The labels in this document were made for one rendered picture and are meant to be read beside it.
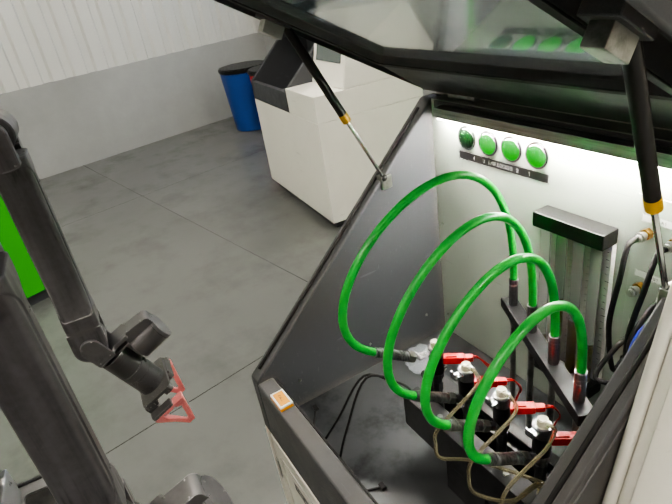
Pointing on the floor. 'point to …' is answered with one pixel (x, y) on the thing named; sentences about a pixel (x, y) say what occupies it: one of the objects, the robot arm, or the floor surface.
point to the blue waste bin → (241, 94)
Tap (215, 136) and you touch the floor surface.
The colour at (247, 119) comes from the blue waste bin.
